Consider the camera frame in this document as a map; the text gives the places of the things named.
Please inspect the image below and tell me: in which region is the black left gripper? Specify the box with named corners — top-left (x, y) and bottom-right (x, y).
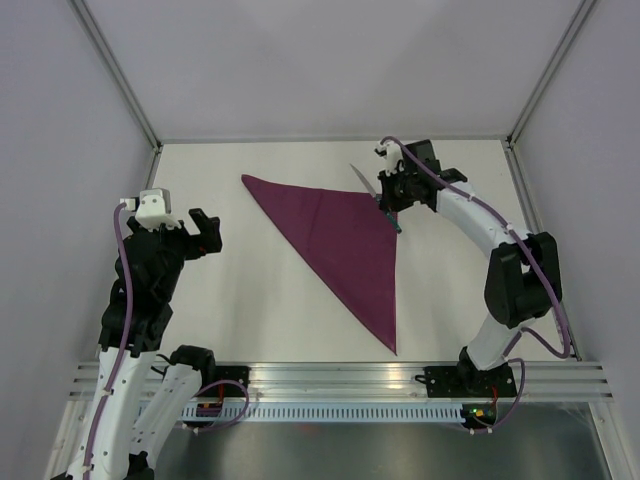
top-left (129, 207), bottom-right (222, 298)

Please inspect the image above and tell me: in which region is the knife with teal handle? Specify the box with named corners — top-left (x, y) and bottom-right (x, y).
top-left (350, 164), bottom-right (402, 234)

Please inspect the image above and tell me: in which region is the purple cloth napkin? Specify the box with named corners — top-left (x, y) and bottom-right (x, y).
top-left (241, 174), bottom-right (398, 353)

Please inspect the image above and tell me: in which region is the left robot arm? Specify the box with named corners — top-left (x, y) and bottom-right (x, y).
top-left (60, 208), bottom-right (222, 479)

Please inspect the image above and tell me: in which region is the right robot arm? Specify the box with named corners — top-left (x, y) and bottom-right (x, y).
top-left (375, 137), bottom-right (562, 397)

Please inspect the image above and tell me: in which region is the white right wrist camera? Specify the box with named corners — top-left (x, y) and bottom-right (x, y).
top-left (374, 141), bottom-right (403, 176)

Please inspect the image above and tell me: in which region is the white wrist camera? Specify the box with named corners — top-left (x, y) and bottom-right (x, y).
top-left (120, 188), bottom-right (182, 231)
top-left (374, 141), bottom-right (403, 176)

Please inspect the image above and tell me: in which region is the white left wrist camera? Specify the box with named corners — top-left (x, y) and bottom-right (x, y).
top-left (120, 188), bottom-right (182, 231)

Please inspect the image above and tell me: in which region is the aluminium right frame post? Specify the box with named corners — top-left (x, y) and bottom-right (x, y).
top-left (504, 0), bottom-right (601, 149)

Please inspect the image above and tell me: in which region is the aluminium frame post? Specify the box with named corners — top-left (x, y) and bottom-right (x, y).
top-left (67, 0), bottom-right (164, 154)
top-left (504, 0), bottom-right (601, 149)

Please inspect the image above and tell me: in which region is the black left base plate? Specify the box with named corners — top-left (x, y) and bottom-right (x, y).
top-left (197, 365), bottom-right (251, 401)

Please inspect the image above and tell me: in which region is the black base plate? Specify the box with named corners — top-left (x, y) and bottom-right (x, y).
top-left (197, 365), bottom-right (251, 401)
top-left (423, 364), bottom-right (517, 399)

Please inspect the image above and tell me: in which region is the white slotted cable duct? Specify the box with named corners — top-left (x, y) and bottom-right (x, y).
top-left (179, 402), bottom-right (464, 422)

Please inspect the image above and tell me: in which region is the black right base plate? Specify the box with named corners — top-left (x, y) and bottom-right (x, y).
top-left (423, 364), bottom-right (517, 399)

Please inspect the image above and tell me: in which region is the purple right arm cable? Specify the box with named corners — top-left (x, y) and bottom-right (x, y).
top-left (377, 135), bottom-right (574, 431)

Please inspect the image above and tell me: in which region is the aluminium left frame post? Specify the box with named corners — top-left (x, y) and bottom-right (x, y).
top-left (67, 0), bottom-right (164, 154)

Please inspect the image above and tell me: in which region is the aluminium front rail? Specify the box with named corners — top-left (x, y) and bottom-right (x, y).
top-left (67, 362), bottom-right (614, 401)

